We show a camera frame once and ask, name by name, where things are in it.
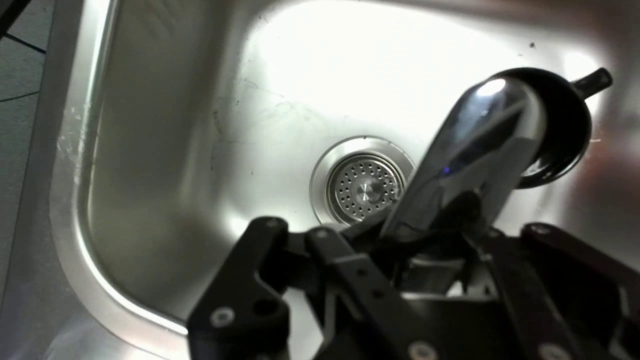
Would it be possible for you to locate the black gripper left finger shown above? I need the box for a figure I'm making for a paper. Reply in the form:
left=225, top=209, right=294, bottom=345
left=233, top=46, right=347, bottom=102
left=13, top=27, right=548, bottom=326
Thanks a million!
left=186, top=216, right=441, bottom=360

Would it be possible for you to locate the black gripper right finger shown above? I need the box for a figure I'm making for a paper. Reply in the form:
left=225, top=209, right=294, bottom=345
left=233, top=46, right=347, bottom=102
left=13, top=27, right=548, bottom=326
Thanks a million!
left=476, top=222, right=640, bottom=360

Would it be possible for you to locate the shiny metal ladle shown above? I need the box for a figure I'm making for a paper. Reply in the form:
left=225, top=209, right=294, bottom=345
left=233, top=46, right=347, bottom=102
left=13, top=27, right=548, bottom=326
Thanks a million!
left=378, top=72, right=549, bottom=249

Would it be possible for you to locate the small black pan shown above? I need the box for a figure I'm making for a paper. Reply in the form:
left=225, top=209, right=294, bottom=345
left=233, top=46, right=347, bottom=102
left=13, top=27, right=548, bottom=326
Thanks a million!
left=495, top=66, right=616, bottom=189

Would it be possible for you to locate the metal sink drain strainer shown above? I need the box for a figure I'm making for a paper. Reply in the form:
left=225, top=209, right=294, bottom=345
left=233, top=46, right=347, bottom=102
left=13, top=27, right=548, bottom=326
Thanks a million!
left=308, top=134, right=415, bottom=230

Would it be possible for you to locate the stainless steel sink counter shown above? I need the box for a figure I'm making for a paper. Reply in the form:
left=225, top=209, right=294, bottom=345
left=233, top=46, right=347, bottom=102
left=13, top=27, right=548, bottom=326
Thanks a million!
left=0, top=0, right=640, bottom=360

